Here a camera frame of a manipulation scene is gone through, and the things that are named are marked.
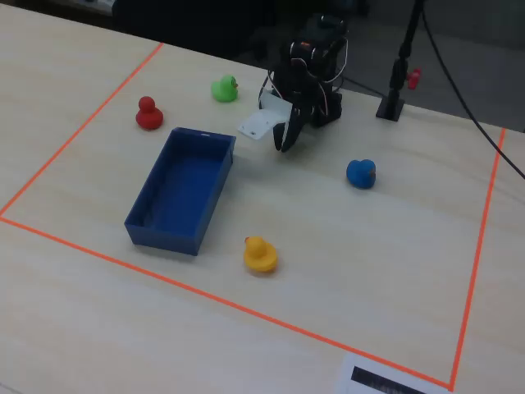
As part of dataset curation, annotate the green rubber duck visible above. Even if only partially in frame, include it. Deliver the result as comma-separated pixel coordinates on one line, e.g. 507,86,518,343
211,74,240,103

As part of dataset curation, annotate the white printed paper sheet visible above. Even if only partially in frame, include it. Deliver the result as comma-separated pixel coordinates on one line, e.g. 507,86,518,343
334,353,452,394

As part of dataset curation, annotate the blue rectangular box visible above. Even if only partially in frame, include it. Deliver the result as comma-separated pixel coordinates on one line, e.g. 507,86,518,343
124,126,237,257

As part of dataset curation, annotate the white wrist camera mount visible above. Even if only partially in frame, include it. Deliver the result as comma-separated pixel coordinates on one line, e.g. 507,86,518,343
237,89,294,143

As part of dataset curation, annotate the long orange tape strip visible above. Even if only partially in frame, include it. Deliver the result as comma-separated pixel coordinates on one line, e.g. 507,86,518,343
0,215,454,391

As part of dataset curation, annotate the blue rubber duck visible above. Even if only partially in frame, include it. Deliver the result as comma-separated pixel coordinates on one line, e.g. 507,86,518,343
345,158,377,190

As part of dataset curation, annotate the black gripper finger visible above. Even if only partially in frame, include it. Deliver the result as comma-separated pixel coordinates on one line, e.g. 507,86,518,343
272,117,293,153
286,104,308,149

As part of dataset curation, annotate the black camera stand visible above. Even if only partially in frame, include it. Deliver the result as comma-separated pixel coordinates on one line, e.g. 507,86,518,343
376,0,428,121

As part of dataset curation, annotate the yellow rubber duck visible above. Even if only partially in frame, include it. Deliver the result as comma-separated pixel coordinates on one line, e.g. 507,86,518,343
243,236,281,275

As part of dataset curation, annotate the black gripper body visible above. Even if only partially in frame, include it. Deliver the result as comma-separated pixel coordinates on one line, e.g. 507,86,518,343
279,61,319,118

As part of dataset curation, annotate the thin black cable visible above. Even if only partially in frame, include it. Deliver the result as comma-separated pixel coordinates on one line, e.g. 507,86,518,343
343,76,389,99

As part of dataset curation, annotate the thick black cable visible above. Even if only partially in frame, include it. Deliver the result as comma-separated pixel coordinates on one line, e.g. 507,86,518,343
420,0,525,181

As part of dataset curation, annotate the red rubber duck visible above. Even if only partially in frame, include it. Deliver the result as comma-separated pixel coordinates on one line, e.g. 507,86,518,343
135,95,165,131

